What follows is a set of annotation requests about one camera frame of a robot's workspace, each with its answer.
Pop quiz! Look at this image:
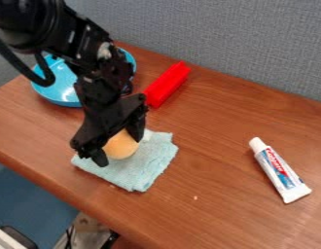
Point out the black cable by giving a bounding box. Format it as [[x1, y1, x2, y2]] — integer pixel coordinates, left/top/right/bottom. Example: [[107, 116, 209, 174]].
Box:
[[0, 32, 59, 89]]

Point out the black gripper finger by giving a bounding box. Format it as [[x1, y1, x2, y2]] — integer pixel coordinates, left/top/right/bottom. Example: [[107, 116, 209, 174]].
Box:
[[126, 114, 146, 142], [88, 147, 110, 167]]

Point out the white toothpaste tube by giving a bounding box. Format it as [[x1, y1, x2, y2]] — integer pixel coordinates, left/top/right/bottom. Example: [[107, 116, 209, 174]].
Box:
[[250, 137, 312, 204]]

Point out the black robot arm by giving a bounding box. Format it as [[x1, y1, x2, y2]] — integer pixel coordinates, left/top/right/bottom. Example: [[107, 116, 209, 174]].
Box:
[[0, 0, 149, 167]]

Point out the blue plate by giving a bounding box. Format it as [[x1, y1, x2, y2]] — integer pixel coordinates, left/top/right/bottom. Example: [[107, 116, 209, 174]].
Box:
[[30, 48, 138, 108]]

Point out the white black object corner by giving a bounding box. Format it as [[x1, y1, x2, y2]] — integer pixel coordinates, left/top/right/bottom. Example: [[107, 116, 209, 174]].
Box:
[[0, 226, 39, 249]]

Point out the grey table leg base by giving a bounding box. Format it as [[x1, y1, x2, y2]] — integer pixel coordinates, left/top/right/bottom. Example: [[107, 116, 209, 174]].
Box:
[[54, 213, 119, 249]]

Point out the light blue cloth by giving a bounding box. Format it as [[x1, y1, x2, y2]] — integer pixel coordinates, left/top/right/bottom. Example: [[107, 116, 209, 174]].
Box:
[[71, 129, 179, 193]]

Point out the red plastic block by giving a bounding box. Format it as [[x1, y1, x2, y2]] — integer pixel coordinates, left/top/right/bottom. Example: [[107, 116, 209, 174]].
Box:
[[145, 61, 191, 108]]

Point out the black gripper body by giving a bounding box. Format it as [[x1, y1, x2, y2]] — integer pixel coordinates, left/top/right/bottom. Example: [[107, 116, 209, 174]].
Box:
[[70, 77, 149, 159]]

